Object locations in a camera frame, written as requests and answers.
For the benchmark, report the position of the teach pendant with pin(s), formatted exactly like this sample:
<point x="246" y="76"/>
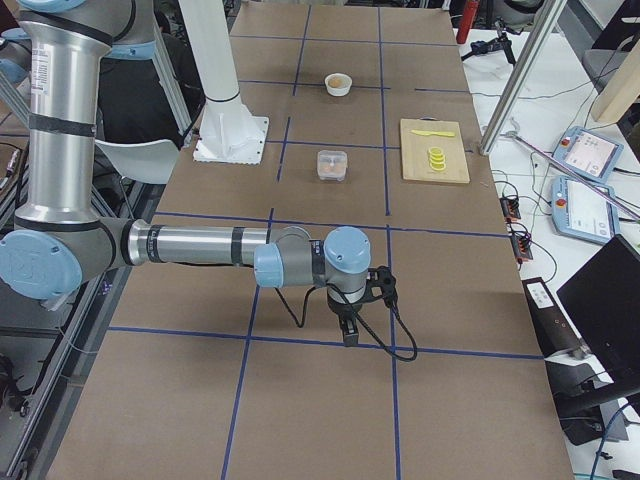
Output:
<point x="578" y="212"/>
<point x="588" y="153"/>

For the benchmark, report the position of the upper teach pendant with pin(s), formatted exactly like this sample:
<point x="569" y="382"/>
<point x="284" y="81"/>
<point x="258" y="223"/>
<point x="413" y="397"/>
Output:
<point x="588" y="153"/>

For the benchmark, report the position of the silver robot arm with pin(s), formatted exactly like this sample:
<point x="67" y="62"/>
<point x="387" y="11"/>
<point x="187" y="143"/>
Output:
<point x="59" y="241"/>

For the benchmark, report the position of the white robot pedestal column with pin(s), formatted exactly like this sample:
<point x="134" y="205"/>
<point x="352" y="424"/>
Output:
<point x="228" y="132"/>

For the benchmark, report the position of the yellow plastic knife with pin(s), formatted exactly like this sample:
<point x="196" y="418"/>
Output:
<point x="426" y="133"/>

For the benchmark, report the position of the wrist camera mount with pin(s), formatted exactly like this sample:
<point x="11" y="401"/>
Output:
<point x="381" y="285"/>

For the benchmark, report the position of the black laptop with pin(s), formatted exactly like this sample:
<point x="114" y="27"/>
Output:
<point x="602" y="301"/>

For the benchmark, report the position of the wooden cutting board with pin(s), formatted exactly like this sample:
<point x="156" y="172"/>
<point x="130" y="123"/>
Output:
<point x="415" y="156"/>

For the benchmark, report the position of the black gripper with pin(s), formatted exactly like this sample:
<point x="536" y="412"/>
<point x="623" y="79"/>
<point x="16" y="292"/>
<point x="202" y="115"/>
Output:
<point x="341" y="311"/>

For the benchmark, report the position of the red fire extinguisher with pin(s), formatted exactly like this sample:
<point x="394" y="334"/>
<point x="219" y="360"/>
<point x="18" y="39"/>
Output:
<point x="467" y="20"/>

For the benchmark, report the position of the black box with label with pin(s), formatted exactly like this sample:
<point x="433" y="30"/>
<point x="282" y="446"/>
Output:
<point x="554" y="334"/>

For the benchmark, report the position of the white ceramic bowl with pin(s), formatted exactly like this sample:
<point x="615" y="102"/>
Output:
<point x="338" y="92"/>

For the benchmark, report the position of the orange electronics board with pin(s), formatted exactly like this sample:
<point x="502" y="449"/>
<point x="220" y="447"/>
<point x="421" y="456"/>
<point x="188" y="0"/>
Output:
<point x="510" y="209"/>

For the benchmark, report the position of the lower teach pendant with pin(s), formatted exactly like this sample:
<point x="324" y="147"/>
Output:
<point x="578" y="212"/>

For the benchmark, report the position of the aluminium frame post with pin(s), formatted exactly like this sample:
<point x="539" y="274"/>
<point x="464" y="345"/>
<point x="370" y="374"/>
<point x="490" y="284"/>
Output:
<point x="543" y="27"/>

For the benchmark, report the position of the clear plastic egg box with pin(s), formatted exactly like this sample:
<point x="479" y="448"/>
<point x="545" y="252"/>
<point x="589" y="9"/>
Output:
<point x="331" y="165"/>

